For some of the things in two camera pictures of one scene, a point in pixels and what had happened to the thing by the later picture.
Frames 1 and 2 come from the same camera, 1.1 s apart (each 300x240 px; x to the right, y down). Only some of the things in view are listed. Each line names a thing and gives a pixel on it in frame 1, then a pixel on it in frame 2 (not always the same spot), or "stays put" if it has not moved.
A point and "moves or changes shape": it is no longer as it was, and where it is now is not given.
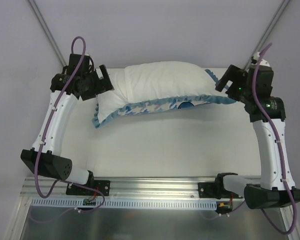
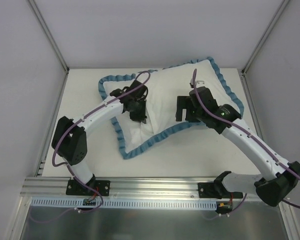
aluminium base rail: [121, 188] stays put
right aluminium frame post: [272, 25] stays put
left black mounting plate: [103, 185] stays put
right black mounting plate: [215, 190] stays put
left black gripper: [103, 80] → [138, 115]
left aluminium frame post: [46, 30] stays put
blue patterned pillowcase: [167, 104] moves or changes shape
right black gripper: [228, 78] → [188, 108]
